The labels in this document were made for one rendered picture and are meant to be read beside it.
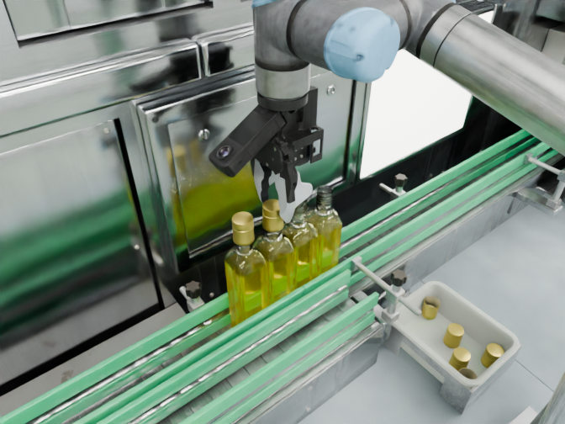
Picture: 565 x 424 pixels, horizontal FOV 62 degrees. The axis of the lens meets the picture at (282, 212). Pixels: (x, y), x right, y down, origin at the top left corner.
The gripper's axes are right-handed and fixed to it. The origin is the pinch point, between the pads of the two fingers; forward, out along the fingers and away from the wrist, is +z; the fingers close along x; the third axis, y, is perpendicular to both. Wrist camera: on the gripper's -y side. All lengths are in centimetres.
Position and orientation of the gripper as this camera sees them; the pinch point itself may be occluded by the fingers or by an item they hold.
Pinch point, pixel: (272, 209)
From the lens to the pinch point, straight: 77.5
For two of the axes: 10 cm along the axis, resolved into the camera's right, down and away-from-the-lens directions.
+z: 0.0, 7.8, 6.3
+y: 7.9, -3.9, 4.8
